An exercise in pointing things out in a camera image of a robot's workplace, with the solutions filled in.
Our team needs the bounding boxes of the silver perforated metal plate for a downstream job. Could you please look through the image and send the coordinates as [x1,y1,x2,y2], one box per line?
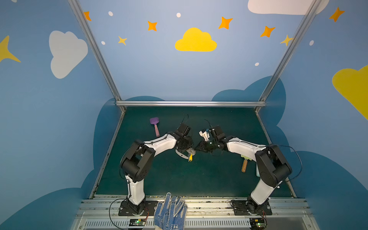
[175,148,196,160]

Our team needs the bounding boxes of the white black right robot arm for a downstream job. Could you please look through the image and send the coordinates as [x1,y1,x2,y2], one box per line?
[196,126,292,215]

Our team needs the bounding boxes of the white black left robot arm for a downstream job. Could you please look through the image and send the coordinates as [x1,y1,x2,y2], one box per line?
[119,123,196,216]

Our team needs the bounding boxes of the blue dotted work gloves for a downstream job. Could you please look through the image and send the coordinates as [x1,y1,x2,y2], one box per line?
[154,192,188,230]

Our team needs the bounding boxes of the left green circuit board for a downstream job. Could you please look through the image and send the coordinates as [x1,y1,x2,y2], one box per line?
[129,219,146,227]

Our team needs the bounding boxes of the green circuit board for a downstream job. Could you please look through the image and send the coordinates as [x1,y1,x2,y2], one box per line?
[129,219,146,227]
[250,218,267,230]

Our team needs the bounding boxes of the right green circuit board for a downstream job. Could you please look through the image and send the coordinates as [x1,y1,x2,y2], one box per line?
[250,218,267,230]

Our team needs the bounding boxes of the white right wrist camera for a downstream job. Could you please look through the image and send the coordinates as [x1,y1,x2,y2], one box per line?
[199,129,210,142]

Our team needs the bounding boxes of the purple spade pink handle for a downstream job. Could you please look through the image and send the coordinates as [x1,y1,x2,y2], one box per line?
[149,117,160,138]

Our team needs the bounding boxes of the wooden handle tool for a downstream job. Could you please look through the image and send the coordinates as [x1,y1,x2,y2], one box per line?
[241,155,252,173]

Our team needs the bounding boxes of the aluminium back frame rail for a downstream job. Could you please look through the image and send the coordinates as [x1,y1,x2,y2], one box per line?
[116,101,266,107]

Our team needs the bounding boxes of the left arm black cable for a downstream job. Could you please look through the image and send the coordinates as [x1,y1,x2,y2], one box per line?
[108,114,190,230]

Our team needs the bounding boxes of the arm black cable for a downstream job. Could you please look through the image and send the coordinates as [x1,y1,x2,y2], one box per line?
[204,119,303,182]
[108,114,190,230]

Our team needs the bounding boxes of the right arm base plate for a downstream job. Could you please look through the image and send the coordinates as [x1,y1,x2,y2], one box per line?
[230,199,272,216]

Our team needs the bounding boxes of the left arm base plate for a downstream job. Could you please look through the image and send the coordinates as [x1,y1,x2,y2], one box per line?
[118,199,158,216]

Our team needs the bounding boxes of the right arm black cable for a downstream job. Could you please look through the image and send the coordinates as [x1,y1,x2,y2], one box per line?
[204,119,303,182]

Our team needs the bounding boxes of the aluminium left frame post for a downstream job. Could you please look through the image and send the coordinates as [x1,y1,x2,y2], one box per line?
[68,0,121,102]

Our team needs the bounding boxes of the aluminium frame post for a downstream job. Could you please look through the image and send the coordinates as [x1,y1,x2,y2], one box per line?
[68,0,121,102]
[255,0,323,114]

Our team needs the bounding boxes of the aluminium right frame post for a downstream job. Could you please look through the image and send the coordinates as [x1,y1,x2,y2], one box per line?
[255,0,323,114]

